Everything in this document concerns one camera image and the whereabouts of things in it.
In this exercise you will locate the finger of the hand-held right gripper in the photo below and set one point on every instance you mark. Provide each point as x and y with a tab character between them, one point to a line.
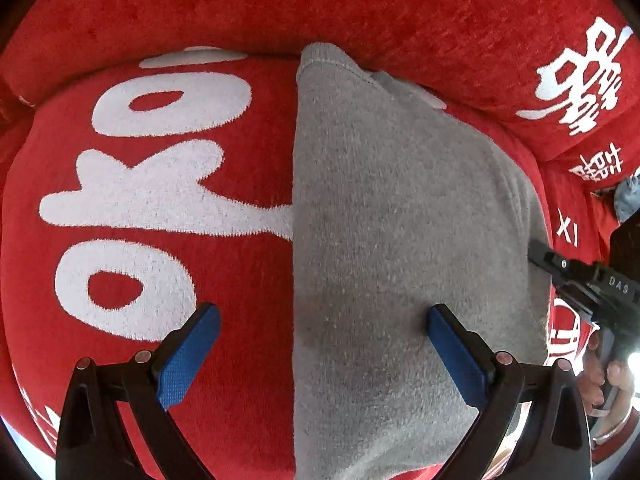
575	297
555	260

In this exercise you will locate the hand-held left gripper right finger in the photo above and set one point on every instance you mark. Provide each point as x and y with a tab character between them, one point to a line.
460	360

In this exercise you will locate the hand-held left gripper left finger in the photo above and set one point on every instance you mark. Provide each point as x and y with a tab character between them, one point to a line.
187	355

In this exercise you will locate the grey knit garment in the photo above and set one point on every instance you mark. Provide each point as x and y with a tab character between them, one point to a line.
400	240

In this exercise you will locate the person's right hand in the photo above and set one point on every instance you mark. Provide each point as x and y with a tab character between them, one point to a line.
612	385

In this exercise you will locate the dark brown object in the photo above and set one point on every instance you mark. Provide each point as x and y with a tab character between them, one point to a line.
625	247

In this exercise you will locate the blue-grey cloth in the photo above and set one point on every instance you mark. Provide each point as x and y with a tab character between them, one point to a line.
629	200

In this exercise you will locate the red printed blanket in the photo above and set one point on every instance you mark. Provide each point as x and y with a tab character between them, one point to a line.
150	185

